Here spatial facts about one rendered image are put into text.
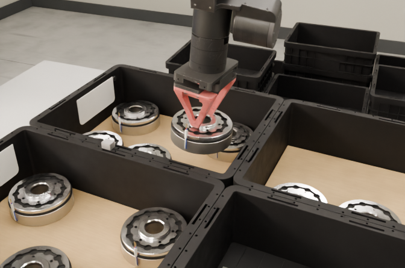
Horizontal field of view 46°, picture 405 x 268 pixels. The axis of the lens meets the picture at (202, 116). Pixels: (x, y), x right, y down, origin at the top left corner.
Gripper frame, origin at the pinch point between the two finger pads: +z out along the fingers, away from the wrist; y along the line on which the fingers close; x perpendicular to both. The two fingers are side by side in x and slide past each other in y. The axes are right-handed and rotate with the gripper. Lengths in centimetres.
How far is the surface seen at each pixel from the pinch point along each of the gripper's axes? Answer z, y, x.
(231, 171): 4.1, -6.0, -8.5
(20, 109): 32, 22, 68
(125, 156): 5.5, -10.1, 8.3
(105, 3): 97, 273, 234
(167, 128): 15.4, 14.4, 14.7
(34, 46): 111, 186, 236
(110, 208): 15.8, -12.2, 9.8
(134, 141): 15.8, 6.6, 18.1
